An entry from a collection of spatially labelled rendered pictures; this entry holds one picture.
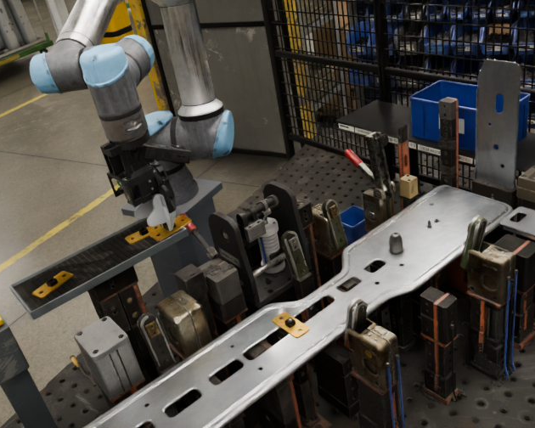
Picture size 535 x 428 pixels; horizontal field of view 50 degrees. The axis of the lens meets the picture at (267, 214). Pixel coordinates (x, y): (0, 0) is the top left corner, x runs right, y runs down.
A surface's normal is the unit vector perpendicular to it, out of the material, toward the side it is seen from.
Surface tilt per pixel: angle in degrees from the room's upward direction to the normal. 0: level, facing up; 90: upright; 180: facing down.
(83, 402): 0
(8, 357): 90
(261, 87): 94
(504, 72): 90
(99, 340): 0
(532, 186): 88
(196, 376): 0
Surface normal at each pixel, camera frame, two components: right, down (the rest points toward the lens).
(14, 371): 0.63, 0.30
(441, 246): -0.17, -0.85
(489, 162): -0.76, 0.44
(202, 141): -0.12, 0.47
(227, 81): -0.50, 0.52
